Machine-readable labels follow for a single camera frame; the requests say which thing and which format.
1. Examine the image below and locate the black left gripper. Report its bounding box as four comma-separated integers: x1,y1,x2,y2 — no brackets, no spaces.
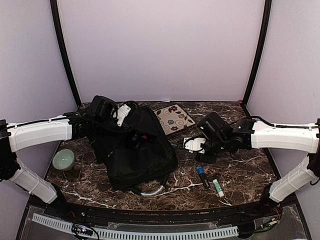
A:
93,118,133,144

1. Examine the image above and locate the blue-capped black highlighter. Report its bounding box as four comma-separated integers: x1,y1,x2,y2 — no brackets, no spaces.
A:
196,166,211,189

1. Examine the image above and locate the white green glue stick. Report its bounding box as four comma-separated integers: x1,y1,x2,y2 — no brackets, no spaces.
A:
212,179,225,198

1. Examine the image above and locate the black student bag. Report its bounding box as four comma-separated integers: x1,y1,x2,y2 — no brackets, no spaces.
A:
90,106,178,195

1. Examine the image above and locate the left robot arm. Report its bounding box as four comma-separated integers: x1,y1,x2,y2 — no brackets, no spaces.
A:
0,107,131,218

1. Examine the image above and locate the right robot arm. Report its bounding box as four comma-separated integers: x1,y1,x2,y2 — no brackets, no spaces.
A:
179,117,320,217

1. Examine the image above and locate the pale green ceramic bowl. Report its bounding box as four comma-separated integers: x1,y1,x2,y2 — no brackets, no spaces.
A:
52,149,75,171

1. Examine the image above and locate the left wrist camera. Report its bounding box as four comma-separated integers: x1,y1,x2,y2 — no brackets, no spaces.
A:
88,95,116,121

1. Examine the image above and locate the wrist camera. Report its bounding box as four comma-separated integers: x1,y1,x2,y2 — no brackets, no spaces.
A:
88,95,116,121
196,112,232,141

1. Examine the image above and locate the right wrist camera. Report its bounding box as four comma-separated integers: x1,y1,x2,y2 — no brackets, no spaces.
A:
196,112,232,141

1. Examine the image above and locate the black front rail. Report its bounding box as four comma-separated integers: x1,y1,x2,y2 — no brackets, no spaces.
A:
67,202,261,223

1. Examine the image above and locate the grey slotted cable duct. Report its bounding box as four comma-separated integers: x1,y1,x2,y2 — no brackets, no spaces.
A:
31,213,239,240

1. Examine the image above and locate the left black frame post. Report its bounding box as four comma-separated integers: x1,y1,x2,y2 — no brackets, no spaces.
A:
49,0,82,107

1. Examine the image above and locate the black frame post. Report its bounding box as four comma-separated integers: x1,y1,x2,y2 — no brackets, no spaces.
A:
241,0,272,109
49,0,82,107

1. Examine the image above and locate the right black frame post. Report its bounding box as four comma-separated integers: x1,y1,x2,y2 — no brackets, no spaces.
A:
241,0,272,109

